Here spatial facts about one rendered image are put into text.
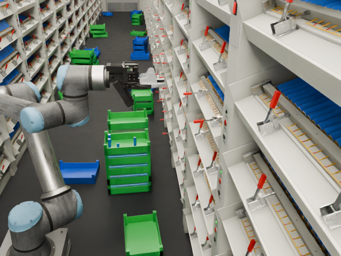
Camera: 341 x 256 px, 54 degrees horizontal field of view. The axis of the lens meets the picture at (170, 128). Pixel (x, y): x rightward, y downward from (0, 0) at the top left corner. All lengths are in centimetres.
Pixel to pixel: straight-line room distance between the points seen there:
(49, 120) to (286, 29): 84
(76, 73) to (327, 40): 86
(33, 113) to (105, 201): 128
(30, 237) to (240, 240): 103
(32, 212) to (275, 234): 120
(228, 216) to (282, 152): 47
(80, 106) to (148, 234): 108
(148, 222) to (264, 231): 144
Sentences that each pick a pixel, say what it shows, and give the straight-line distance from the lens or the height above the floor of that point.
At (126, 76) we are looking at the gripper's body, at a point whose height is 110.
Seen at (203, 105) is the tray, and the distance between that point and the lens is 134.
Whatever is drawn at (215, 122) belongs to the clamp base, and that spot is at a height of 96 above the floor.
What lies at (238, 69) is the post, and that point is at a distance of 85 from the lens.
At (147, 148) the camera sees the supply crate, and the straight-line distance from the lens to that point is 221.
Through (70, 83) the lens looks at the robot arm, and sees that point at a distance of 122.
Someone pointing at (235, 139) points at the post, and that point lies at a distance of 93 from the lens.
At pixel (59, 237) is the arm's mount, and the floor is 15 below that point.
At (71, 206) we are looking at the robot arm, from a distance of 176.
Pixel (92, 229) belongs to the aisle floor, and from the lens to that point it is 217.
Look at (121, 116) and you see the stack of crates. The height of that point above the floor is 34.
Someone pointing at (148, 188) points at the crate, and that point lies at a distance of 239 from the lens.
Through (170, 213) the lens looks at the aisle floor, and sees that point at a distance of 223.
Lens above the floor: 148
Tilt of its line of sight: 27 degrees down
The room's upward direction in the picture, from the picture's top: straight up
